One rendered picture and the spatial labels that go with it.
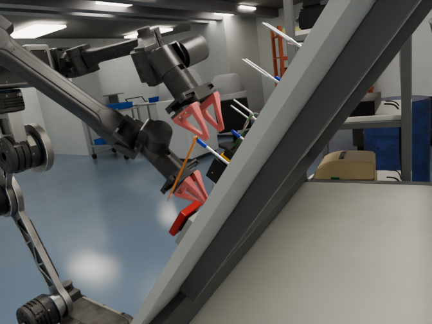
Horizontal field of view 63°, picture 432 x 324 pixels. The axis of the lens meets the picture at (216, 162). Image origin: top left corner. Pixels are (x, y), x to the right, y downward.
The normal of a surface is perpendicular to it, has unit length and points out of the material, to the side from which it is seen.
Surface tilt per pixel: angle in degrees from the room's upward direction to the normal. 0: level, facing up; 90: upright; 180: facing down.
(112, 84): 90
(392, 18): 90
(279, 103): 90
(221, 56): 90
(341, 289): 0
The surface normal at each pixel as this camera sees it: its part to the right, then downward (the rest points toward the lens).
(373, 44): -0.47, 0.28
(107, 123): 0.53, -0.25
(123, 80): 0.81, 0.04
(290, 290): -0.13, -0.96
